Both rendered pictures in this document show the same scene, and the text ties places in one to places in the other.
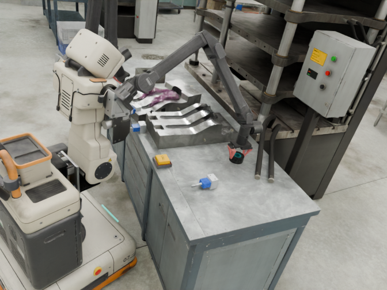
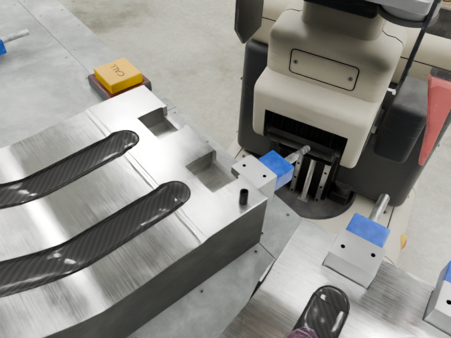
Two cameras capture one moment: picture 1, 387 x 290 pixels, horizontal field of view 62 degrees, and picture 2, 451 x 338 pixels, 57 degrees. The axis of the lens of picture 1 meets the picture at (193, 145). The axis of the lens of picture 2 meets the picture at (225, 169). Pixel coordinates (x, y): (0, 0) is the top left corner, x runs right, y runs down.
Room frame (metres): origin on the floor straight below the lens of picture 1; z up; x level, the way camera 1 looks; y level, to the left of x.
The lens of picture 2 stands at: (1.95, 0.20, 1.25)
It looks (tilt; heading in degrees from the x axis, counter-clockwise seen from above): 48 degrees down; 167
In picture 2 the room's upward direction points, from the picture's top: 3 degrees clockwise
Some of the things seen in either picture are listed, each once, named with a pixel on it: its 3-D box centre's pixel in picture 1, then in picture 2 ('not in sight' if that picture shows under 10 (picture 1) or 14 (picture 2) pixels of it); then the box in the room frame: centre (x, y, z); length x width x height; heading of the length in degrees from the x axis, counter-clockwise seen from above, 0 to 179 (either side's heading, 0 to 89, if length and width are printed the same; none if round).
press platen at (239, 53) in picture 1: (264, 71); not in sight; (2.62, -0.46, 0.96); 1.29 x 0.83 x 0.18; 29
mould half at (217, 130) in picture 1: (192, 123); (5, 249); (1.69, 0.03, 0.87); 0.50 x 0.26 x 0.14; 119
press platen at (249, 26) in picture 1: (273, 42); not in sight; (2.62, -0.46, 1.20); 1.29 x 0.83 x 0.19; 29
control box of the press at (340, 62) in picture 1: (298, 150); not in sight; (1.84, -0.69, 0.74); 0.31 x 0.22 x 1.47; 29
